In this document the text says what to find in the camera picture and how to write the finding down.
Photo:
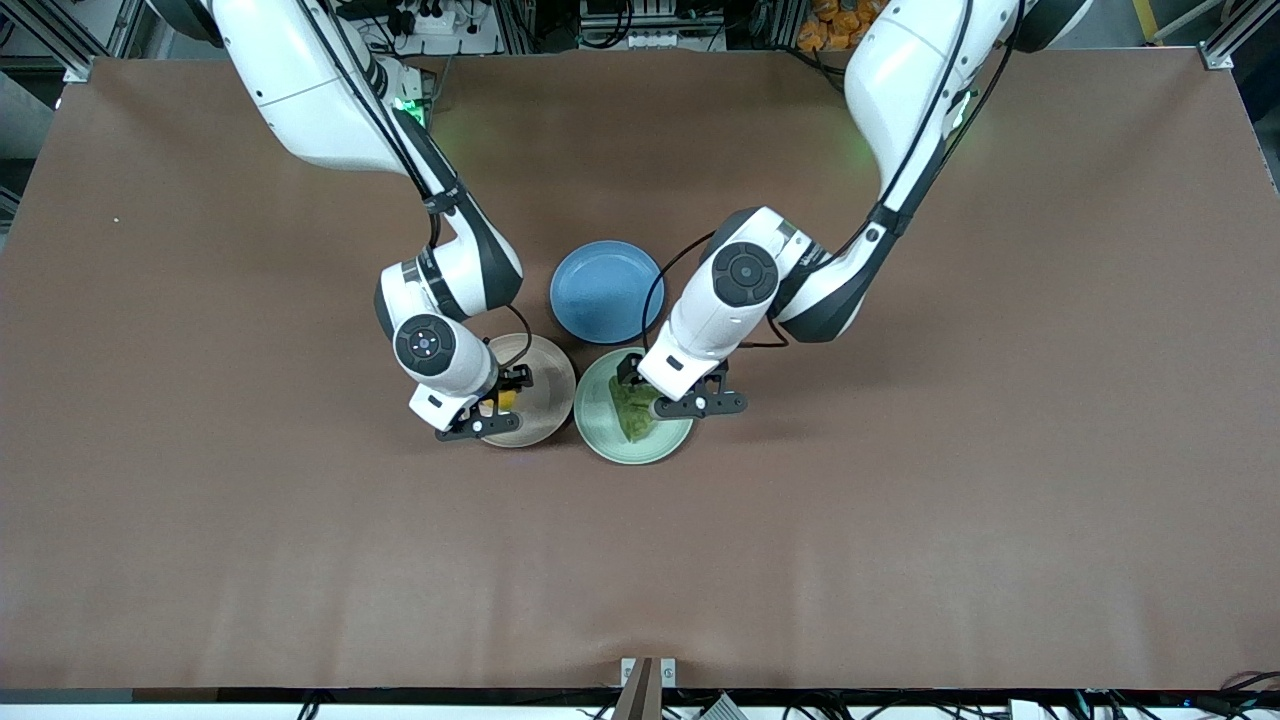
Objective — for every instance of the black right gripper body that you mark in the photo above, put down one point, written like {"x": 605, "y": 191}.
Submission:
{"x": 515, "y": 380}

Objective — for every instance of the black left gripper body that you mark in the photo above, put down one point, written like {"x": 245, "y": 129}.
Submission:
{"x": 629, "y": 373}

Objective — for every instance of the green lettuce leaf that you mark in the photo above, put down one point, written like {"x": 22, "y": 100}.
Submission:
{"x": 635, "y": 420}

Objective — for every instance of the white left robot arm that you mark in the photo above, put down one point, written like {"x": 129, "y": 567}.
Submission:
{"x": 900, "y": 80}

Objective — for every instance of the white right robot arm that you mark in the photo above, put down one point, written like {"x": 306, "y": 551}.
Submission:
{"x": 300, "y": 80}

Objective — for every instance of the pink round plate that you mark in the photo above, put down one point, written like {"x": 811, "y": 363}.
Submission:
{"x": 548, "y": 390}

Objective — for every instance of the pale green round plate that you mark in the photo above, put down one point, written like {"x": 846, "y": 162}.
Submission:
{"x": 600, "y": 430}

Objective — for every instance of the blue round plate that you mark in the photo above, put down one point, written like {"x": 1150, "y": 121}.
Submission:
{"x": 600, "y": 292}

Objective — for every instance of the white power strip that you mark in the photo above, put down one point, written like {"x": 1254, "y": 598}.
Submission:
{"x": 432, "y": 22}

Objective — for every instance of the bag of oranges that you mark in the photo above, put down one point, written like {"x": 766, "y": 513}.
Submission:
{"x": 830, "y": 25}

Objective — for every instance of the white mount bracket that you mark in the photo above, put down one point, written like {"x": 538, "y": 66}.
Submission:
{"x": 668, "y": 672}

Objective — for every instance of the brown camera mount post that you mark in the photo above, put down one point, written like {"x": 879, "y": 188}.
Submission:
{"x": 637, "y": 695}

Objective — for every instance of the aluminium frame profile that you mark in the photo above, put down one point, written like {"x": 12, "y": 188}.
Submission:
{"x": 1240, "y": 30}
{"x": 60, "y": 35}

